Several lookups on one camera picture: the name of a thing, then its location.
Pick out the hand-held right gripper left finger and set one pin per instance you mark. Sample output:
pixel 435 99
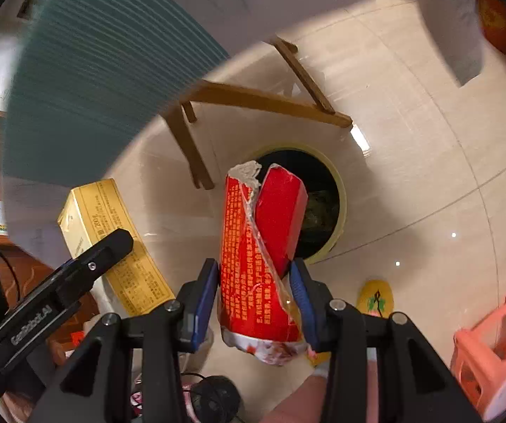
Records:
pixel 202 306

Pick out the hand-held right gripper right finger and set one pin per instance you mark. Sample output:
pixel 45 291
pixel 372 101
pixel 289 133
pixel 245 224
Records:
pixel 302 310

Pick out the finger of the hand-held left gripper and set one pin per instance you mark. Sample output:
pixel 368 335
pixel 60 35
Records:
pixel 98 257

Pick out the red torn snack package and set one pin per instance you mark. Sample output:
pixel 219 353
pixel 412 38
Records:
pixel 244 273

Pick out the yellow cardboard box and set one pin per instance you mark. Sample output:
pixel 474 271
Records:
pixel 103 202

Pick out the yellow-rimmed bin with black bag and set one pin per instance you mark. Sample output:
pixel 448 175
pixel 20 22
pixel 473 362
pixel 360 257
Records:
pixel 325 176

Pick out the yellow slipper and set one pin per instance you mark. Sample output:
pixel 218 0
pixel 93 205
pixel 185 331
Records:
pixel 368 293

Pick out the person's leg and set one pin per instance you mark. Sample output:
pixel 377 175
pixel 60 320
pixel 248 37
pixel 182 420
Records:
pixel 297 401

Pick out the black round device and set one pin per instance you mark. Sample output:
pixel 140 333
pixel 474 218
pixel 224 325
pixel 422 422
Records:
pixel 215 398

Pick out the pink plastic stool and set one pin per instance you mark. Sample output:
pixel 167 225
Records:
pixel 473 352

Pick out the wooden table with teal cloth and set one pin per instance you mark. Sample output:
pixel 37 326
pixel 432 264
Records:
pixel 103 75

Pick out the wooden table frame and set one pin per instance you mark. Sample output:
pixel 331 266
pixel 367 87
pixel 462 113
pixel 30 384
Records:
pixel 257 99

